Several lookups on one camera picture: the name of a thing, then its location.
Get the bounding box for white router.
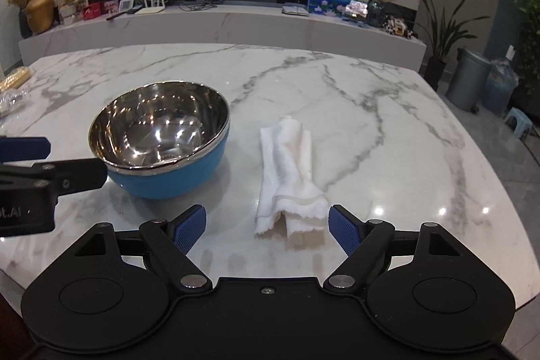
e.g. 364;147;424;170
135;0;166;16

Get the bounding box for blue steel bowl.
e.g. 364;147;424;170
88;80;231;200

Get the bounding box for blue water jug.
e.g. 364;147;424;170
481;45;519;116

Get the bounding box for grey notebook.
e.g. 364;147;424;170
282;4;309;17

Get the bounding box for black white toy figure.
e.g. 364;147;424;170
383;16;414;39

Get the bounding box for small teal stool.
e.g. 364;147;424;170
504;107;533;139

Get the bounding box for grey trash bin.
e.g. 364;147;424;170
446;48;492;111

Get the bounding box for plastic wrapped food package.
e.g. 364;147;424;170
0;67;33;118

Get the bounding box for leafy green plant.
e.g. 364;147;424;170
515;0;539;117

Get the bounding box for potted long-leaf plant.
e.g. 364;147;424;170
418;0;489;91

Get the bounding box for red box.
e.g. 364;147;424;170
82;2;105;21

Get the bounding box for white cloth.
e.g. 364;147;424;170
255;116;329;246

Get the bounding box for golden vase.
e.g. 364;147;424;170
26;0;55;35

